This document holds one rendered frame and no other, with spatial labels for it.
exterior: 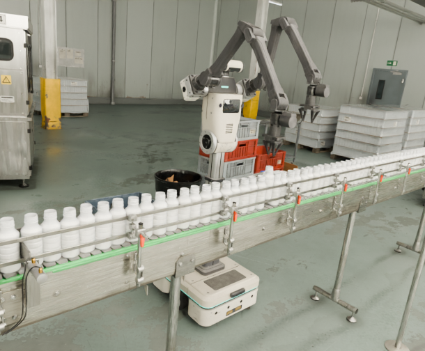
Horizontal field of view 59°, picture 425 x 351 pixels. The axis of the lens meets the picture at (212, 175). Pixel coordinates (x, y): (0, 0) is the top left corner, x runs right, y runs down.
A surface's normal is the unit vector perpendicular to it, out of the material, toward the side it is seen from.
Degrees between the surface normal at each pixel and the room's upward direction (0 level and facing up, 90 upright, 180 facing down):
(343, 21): 90
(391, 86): 90
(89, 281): 90
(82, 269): 90
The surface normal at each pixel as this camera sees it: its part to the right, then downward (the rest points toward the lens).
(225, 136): 0.65, 0.27
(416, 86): -0.75, 0.11
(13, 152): 0.42, 0.33
